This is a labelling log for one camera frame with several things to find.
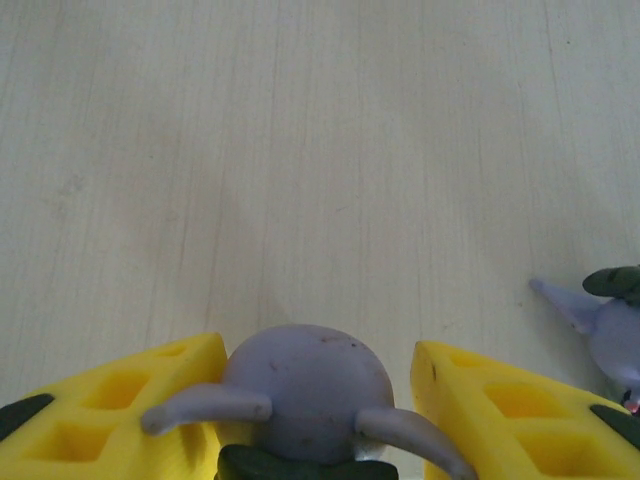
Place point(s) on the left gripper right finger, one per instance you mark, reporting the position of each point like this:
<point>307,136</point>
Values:
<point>460,390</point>

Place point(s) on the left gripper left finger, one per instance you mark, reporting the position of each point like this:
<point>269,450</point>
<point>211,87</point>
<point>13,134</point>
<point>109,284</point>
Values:
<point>165,365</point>

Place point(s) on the lilac horned figurine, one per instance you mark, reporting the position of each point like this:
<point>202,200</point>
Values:
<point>305,385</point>

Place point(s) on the lilac figurine with dark bow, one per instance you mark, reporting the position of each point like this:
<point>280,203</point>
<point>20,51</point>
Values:
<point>615,340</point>

